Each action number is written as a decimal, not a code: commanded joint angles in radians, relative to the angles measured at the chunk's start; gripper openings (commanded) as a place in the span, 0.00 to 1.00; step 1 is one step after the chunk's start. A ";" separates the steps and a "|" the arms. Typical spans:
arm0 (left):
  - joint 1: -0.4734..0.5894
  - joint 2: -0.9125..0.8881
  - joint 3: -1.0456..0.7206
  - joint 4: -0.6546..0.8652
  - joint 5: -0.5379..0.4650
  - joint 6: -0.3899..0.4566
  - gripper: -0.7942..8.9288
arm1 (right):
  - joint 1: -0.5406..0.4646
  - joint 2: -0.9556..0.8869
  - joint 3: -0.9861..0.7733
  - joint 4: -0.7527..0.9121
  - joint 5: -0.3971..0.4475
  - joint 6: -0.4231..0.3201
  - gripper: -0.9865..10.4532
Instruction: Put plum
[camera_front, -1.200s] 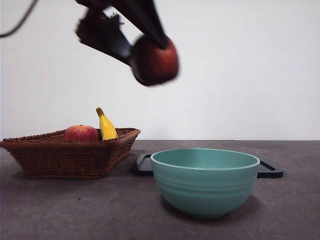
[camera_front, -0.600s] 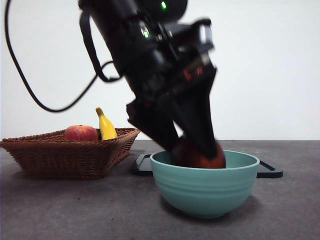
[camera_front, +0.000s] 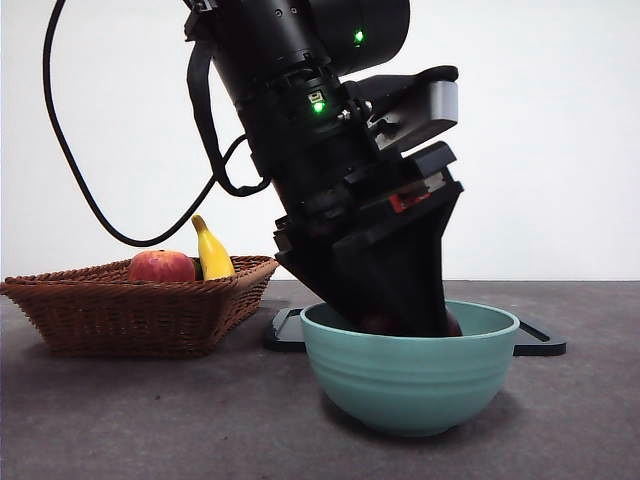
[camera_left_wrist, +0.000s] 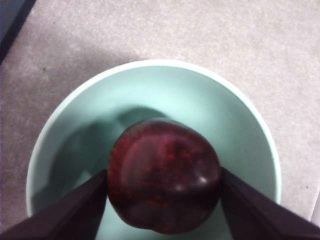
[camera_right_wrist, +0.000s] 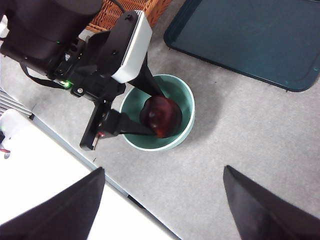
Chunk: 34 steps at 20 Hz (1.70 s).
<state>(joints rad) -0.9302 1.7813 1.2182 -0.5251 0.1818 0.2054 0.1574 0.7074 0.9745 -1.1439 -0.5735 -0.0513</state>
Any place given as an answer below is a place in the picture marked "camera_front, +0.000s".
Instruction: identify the dark purple plum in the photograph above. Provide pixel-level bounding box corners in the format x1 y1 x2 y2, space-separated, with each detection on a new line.
357 310 464 338

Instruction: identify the teal ribbed bowl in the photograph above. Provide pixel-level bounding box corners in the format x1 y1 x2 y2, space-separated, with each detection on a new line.
299 299 521 439

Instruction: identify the dark rectangular tray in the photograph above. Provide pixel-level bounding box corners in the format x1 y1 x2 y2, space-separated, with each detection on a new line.
263 307 568 358

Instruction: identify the yellow banana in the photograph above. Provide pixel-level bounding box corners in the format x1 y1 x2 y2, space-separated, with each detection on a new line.
191 214 236 281

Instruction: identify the red yellow peach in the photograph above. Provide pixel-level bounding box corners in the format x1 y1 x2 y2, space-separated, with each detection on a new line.
126 249 197 284

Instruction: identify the brown wicker basket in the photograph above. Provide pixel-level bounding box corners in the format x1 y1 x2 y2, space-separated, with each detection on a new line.
0 255 280 360

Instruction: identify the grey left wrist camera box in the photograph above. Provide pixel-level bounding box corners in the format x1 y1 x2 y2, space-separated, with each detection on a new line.
344 64 460 151

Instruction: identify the black round cable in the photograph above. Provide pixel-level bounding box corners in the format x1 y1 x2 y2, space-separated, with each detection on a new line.
42 0 224 247

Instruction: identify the black flat cable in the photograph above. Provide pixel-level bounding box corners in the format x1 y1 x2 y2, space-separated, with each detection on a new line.
185 39 274 197

